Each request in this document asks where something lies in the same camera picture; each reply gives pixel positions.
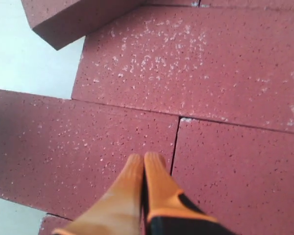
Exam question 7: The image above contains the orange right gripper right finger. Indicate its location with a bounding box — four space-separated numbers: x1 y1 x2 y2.
144 152 222 235

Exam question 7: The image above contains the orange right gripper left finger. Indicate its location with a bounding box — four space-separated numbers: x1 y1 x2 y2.
52 154 144 235

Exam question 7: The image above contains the red brick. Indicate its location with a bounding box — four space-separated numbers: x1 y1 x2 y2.
200 0 294 10
172 118 294 235
0 90 178 219
38 214 71 235
72 6 294 133
21 0 144 50

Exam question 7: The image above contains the red brick top back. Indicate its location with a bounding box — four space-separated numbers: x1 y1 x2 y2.
21 0 144 50

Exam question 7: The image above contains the red brick hidden row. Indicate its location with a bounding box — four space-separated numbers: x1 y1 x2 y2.
146 0 201 7

